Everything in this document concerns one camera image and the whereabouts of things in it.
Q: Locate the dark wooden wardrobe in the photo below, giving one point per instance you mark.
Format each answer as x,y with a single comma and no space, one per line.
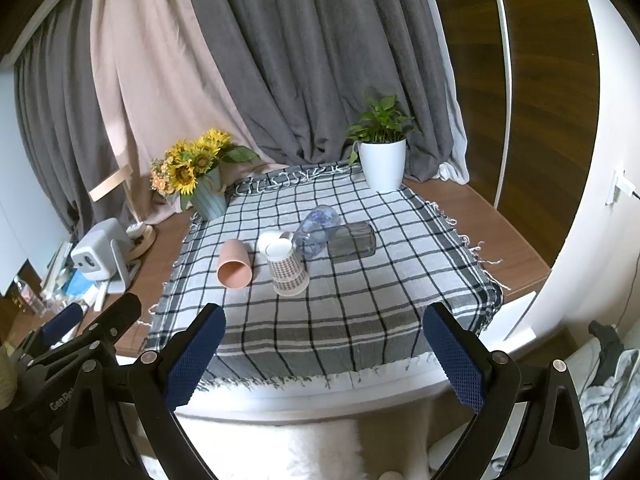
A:
530,100

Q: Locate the white cube projector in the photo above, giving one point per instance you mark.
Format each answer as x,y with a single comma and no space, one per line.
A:
100,257

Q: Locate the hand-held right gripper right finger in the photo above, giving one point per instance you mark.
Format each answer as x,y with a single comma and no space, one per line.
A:
455,360

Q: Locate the white wall socket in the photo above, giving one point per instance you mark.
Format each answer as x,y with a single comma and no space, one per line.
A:
619,187

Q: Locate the pink curtain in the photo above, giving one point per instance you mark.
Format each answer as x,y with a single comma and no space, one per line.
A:
150,85

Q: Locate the white cup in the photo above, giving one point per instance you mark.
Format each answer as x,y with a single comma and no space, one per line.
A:
267,241

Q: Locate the blue box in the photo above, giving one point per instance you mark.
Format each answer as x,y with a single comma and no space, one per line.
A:
80,285

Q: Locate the houndstooth patterned cup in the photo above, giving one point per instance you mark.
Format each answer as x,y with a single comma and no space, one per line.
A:
290,275

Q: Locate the grey glass cup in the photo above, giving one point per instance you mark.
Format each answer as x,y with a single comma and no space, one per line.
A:
352,242

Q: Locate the green plant in white pot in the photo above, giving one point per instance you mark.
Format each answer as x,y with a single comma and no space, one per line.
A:
382,162

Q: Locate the grey curtain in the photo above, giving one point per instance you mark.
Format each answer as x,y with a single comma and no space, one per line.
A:
320,60

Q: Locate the white fluffy rug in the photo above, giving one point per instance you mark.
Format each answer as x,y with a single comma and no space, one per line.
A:
280,450

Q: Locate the black white checked tablecloth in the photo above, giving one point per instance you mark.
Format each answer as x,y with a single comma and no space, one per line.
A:
340,305

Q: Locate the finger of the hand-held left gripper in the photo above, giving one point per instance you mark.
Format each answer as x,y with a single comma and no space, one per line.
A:
117,312
61,322

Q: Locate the sunflower bouquet in green vase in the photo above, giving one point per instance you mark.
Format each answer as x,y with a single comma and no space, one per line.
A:
197,170

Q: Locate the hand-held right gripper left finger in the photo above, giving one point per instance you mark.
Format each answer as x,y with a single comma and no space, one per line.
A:
195,355

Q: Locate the pink cup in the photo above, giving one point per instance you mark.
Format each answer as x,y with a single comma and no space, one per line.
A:
235,265

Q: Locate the grey crumpled clothing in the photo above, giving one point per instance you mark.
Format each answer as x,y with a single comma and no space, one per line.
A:
607,395

